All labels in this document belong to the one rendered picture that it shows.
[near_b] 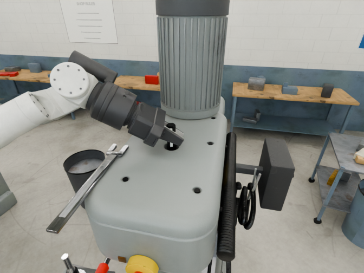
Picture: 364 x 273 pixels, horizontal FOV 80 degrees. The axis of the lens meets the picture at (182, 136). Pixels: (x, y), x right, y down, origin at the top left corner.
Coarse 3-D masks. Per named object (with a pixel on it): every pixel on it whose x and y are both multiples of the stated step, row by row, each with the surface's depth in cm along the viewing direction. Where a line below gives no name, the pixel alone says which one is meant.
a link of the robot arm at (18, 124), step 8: (8, 104) 40; (16, 104) 40; (0, 112) 39; (8, 112) 40; (16, 112) 40; (0, 120) 39; (8, 120) 40; (16, 120) 40; (24, 120) 41; (0, 128) 39; (8, 128) 40; (16, 128) 41; (24, 128) 42; (32, 128) 44; (0, 136) 40; (8, 136) 41; (16, 136) 42; (0, 144) 41; (8, 144) 43
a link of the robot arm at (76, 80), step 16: (64, 64) 40; (80, 64) 45; (96, 64) 46; (64, 80) 40; (80, 80) 40; (96, 80) 45; (112, 80) 46; (64, 96) 40; (80, 96) 42; (96, 96) 43; (112, 96) 44; (96, 112) 44
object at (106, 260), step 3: (105, 258) 48; (108, 258) 48; (105, 261) 48; (108, 261) 48; (99, 264) 47; (102, 264) 46; (105, 264) 47; (99, 267) 46; (102, 267) 46; (105, 267) 46; (108, 267) 47; (96, 270) 46; (99, 270) 45; (102, 270) 46; (105, 270) 46
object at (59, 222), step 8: (112, 152) 50; (120, 152) 50; (104, 160) 47; (112, 160) 48; (104, 168) 45; (96, 176) 43; (88, 184) 41; (80, 192) 39; (88, 192) 40; (72, 200) 38; (80, 200) 38; (64, 208) 36; (72, 208) 36; (64, 216) 35; (56, 224) 33; (64, 224) 34; (56, 232) 32
